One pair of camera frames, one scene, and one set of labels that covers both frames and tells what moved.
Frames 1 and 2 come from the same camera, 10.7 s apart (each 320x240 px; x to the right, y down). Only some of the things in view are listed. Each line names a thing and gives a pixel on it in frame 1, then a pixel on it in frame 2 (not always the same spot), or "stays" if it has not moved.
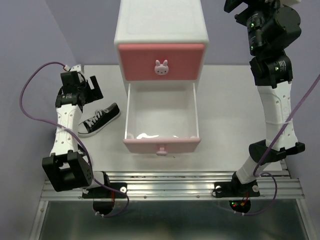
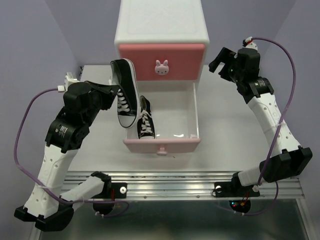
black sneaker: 101,117 to 123,74
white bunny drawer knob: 161,69 stays
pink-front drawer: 137,62 stays
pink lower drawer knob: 161,152 stays
